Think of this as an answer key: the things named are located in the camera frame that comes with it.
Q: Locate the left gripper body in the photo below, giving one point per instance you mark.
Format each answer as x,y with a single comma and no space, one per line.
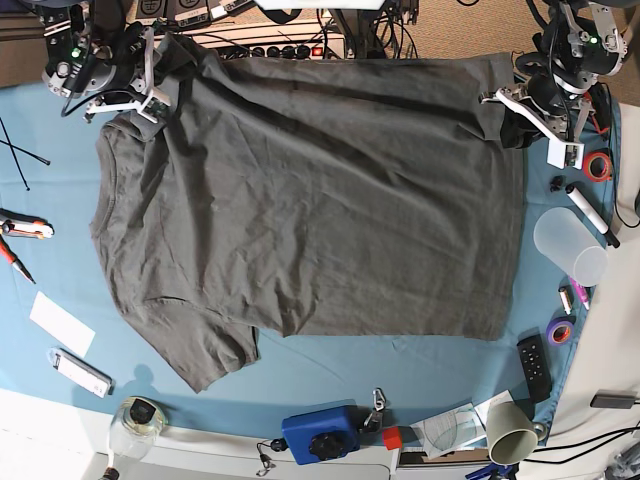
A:
543,98

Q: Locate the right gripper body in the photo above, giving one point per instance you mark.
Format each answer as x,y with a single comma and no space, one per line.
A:
127,57

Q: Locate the grey T-shirt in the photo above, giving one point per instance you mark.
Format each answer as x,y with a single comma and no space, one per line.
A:
335,198

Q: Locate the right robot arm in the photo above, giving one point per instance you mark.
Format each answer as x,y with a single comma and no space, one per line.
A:
91,47

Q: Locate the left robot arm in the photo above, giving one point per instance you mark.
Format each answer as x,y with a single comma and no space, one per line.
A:
560,89

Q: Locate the orange black tool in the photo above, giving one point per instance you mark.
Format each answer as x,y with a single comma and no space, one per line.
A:
601,116

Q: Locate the red tape roll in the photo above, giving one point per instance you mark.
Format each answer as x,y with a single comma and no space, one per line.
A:
597,166

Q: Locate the small black clip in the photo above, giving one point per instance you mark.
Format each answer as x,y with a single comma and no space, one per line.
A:
557,183

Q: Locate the black white marker pen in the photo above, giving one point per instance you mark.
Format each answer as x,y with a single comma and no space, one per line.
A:
590,213

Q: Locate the translucent plastic cup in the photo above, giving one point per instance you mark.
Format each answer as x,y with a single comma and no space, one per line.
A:
561,237

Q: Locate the pink marker pen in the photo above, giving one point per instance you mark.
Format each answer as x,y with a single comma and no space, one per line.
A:
581,292

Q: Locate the small white battery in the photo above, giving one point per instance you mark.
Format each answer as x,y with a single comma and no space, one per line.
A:
565,300

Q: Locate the black power strip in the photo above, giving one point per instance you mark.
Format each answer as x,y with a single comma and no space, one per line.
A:
313,51

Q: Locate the purple tape roll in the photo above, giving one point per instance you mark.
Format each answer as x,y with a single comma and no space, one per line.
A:
560,330

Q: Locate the orange white utility knife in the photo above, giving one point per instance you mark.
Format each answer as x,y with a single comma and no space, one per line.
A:
21,225

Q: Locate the black remote control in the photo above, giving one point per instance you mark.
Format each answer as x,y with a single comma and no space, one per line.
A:
535,368

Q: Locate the white paper card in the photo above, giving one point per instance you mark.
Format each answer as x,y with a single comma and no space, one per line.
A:
61,325

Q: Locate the blue table cloth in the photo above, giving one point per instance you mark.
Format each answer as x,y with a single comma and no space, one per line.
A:
420,374

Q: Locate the silver carabiner clip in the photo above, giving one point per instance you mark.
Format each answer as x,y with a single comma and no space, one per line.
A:
379,400

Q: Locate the printed paper sheet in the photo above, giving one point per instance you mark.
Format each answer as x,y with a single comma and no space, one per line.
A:
457,428

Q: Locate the white packaged stick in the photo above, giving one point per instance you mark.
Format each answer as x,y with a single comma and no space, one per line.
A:
80,373

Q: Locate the small red cube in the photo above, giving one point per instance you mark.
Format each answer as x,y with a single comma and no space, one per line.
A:
392,438

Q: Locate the blue box with knob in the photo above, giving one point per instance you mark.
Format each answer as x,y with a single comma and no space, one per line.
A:
321,436

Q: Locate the clear glass jar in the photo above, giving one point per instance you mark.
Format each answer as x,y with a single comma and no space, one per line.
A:
134,430

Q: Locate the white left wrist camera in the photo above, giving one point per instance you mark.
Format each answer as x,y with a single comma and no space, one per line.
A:
562,154

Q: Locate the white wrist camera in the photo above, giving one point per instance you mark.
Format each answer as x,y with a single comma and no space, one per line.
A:
562,154
153,110

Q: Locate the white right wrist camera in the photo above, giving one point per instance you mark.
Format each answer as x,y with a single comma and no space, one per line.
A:
153,110

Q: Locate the black cable ties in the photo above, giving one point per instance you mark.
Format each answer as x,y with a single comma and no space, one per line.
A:
15,153

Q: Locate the red handled pliers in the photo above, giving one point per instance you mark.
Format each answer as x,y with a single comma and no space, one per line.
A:
14,260

